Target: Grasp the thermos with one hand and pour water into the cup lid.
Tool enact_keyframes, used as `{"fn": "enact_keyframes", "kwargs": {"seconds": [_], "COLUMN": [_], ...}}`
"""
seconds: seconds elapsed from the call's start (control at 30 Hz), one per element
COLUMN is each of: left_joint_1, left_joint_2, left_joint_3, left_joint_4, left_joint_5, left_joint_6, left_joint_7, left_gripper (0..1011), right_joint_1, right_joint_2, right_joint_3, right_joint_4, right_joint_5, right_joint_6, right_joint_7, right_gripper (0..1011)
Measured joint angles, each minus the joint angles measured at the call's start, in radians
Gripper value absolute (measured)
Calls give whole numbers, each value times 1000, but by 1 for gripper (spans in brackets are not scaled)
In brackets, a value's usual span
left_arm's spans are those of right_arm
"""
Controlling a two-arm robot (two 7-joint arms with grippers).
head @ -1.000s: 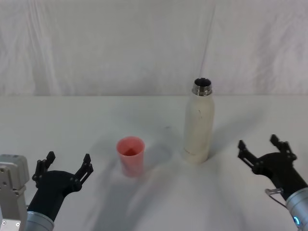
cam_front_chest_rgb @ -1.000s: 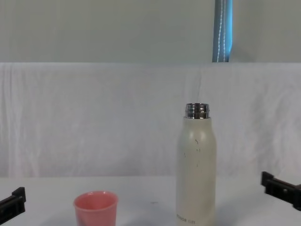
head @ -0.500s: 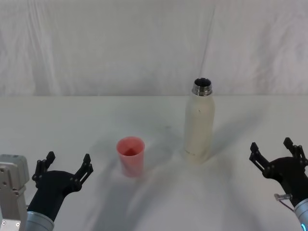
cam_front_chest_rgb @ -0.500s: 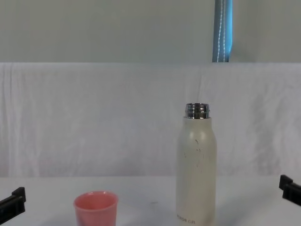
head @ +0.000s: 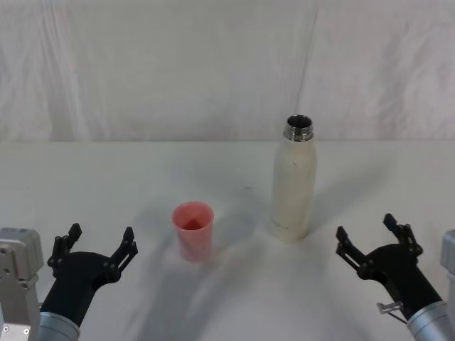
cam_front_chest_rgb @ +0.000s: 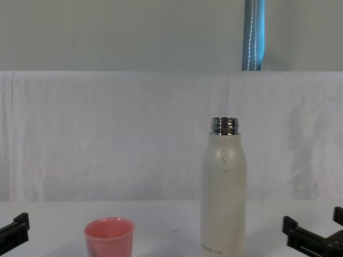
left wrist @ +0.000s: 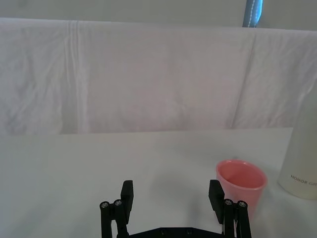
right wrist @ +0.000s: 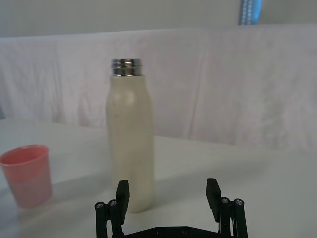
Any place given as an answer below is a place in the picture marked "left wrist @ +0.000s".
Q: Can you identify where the white tablecloth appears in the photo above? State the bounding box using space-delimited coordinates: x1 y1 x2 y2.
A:
0 127 317 238

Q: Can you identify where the cream vacuum bottle steel neck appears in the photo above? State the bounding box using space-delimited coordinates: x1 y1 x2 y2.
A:
276 84 317 201

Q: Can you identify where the pink plastic cup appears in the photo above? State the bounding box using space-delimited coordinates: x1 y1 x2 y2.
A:
215 159 268 219

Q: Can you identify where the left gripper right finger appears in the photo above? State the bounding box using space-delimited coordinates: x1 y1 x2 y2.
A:
209 179 252 238

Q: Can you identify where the white curtain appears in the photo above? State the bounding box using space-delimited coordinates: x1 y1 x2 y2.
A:
0 17 317 136

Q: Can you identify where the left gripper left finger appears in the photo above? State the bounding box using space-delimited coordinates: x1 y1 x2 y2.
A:
99 180 136 238

